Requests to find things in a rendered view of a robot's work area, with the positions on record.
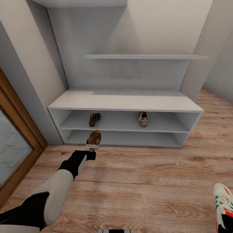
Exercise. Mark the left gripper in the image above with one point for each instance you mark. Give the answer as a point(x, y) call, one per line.
point(91, 155)

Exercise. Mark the sandal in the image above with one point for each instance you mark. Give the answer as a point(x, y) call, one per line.
point(94, 118)
point(94, 139)

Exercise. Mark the door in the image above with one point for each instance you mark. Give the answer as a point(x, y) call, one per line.
point(21, 143)

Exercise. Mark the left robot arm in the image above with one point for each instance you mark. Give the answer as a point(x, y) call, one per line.
point(43, 206)

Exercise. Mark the gym shoe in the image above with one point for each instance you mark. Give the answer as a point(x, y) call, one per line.
point(142, 118)
point(224, 206)

